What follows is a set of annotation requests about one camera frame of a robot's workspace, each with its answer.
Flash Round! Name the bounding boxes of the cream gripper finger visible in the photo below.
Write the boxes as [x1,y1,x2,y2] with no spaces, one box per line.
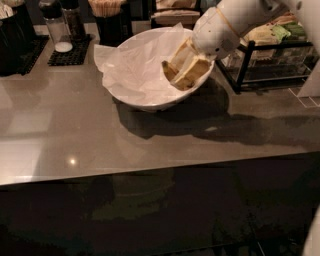
[171,55,211,91]
[168,38,198,72]

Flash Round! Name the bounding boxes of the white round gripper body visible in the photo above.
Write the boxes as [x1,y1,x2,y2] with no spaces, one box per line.
[192,0,284,60]

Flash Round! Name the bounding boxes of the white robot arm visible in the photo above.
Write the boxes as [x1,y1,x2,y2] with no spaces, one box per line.
[193,0,320,256]

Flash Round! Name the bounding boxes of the white paper bowl liner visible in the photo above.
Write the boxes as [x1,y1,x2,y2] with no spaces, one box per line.
[93,22,208,106]

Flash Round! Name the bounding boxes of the white ceramic bowl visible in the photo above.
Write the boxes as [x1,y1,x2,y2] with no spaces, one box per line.
[99,27,216,112]

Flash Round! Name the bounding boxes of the black napkin holder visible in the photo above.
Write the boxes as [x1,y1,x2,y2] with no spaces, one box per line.
[148,0,202,29]

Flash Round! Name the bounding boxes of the assorted tea sachets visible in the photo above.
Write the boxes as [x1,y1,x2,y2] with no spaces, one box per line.
[244,13,307,61]

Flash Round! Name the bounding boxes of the black cup of stir sticks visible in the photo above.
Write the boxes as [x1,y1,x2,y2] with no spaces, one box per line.
[88,0,133,47]

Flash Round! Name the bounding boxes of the black rubber mat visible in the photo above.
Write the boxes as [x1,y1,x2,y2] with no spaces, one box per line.
[17,35,49,75]
[48,34,91,66]

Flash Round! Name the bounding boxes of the dark pepper shaker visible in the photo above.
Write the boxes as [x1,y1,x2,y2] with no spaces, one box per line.
[60,0,86,41]

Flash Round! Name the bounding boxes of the glass sugar shaker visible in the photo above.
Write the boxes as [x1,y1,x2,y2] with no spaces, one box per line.
[38,0,73,53]

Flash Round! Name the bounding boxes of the black rubber mat left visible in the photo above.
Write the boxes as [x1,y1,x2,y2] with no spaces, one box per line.
[17,35,49,75]

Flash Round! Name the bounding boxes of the black container far left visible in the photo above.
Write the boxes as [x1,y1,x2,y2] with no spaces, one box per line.
[0,2,36,75]

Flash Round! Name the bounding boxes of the black wire sachet rack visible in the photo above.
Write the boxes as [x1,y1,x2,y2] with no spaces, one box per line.
[216,34,319,93]

